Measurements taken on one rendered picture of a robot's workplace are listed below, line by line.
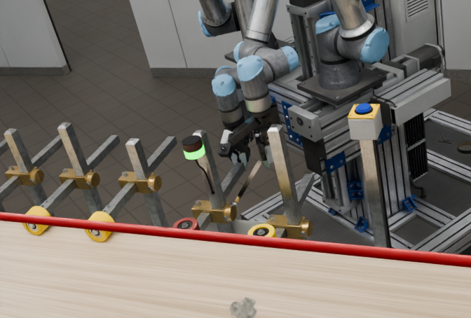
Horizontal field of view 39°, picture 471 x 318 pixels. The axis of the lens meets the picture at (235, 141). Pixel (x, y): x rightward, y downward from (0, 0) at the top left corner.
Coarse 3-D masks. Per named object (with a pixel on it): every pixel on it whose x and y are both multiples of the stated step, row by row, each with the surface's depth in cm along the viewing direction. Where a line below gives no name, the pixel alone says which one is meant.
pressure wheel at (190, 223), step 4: (180, 220) 202; (184, 220) 202; (188, 220) 201; (192, 220) 201; (196, 220) 200; (176, 224) 201; (180, 224) 201; (184, 224) 199; (188, 224) 200; (192, 224) 199; (196, 224) 198; (180, 228) 199; (184, 228) 198; (188, 228) 198; (192, 228) 197; (196, 228) 198
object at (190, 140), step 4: (192, 136) 195; (196, 136) 195; (184, 140) 194; (188, 140) 194; (192, 140) 193; (196, 140) 193; (184, 144) 192; (188, 144) 192; (192, 144) 191; (188, 152) 193; (192, 152) 192; (204, 156) 199; (196, 160) 196; (200, 168) 199; (204, 172) 201; (208, 180) 203; (212, 192) 205
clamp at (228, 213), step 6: (204, 204) 213; (210, 204) 212; (228, 204) 211; (192, 210) 213; (198, 210) 212; (204, 210) 211; (210, 210) 210; (216, 210) 209; (222, 210) 208; (228, 210) 208; (234, 210) 210; (216, 216) 210; (222, 216) 209; (228, 216) 208; (234, 216) 211; (216, 222) 211; (222, 222) 210
